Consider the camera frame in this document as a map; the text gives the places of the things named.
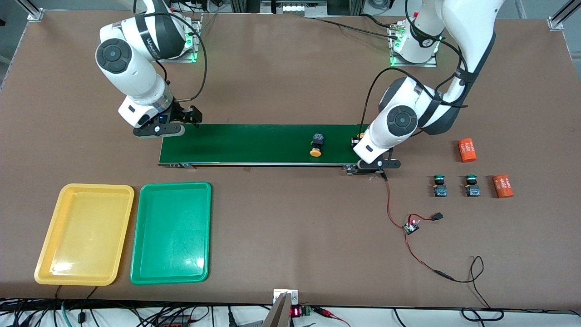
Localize red clip lead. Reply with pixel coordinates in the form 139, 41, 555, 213
312, 307, 352, 327

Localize green plastic tray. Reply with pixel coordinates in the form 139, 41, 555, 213
130, 181, 213, 286

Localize green belt conveyor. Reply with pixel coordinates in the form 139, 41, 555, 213
158, 123, 386, 176

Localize orange cylinder printed 4680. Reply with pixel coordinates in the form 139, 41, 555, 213
492, 174, 515, 199

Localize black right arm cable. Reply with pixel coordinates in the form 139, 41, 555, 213
133, 0, 208, 103

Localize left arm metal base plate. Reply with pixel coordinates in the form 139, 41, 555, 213
388, 23, 439, 68

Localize aluminium frame rack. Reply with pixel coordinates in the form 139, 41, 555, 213
229, 0, 364, 18

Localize aluminium corner post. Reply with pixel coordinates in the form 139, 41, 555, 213
548, 0, 581, 31
18, 0, 44, 21

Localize orange cylinder printed 4650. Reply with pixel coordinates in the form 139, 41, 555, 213
457, 138, 478, 163

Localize grey metal camera bracket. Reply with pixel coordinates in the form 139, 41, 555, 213
261, 289, 299, 327

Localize black plug with red lead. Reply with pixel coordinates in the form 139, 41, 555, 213
410, 211, 444, 223

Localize black base supply cable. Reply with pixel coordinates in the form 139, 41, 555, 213
303, 13, 400, 39

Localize red power strip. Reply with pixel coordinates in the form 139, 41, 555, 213
154, 317, 193, 327

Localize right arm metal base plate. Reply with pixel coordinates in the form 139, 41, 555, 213
175, 13, 203, 63

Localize red black power cable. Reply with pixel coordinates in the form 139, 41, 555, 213
405, 229, 493, 310

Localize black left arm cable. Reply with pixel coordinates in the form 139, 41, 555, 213
362, 0, 469, 132

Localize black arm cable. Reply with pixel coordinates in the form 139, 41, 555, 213
133, 0, 208, 103
362, 0, 469, 132

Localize yellow plastic tray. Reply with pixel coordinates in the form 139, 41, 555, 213
34, 183, 135, 287

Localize red black motor cable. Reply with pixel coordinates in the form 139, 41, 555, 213
383, 169, 409, 229

